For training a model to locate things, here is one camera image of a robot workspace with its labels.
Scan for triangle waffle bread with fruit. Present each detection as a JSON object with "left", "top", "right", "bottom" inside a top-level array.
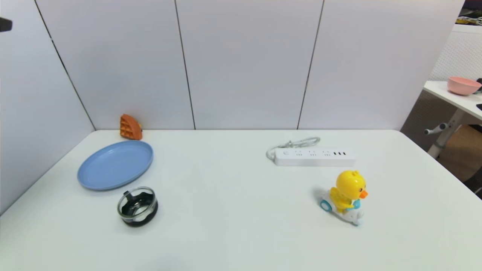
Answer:
[{"left": 120, "top": 114, "right": 143, "bottom": 141}]

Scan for white power strip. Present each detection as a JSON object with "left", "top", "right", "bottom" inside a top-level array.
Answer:
[{"left": 274, "top": 148, "right": 356, "bottom": 167}]

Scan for yellow duck scooter toy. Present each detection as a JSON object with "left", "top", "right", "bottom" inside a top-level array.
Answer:
[{"left": 320, "top": 170, "right": 369, "bottom": 227}]

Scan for blue round plate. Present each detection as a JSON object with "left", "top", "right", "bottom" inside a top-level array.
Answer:
[{"left": 77, "top": 141, "right": 154, "bottom": 191}]

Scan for black clear bottle lid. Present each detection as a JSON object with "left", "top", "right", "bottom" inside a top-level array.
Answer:
[{"left": 117, "top": 187, "right": 159, "bottom": 227}]

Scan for white side table leg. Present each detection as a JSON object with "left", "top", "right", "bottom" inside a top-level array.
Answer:
[{"left": 427, "top": 108, "right": 467, "bottom": 158}]

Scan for white side table top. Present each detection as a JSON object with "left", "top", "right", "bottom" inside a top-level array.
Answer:
[{"left": 424, "top": 80, "right": 482, "bottom": 121}]

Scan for pink bowl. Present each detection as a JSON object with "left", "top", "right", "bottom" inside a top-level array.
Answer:
[{"left": 447, "top": 76, "right": 482, "bottom": 96}]

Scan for white perforated partition panel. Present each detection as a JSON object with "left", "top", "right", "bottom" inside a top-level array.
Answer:
[{"left": 401, "top": 23, "right": 482, "bottom": 132}]

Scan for white power strip cable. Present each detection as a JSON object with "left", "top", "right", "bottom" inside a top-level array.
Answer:
[{"left": 266, "top": 137, "right": 321, "bottom": 160}]

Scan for grey crank handle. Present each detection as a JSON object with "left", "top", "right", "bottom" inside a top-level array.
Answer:
[{"left": 425, "top": 122, "right": 450, "bottom": 135}]

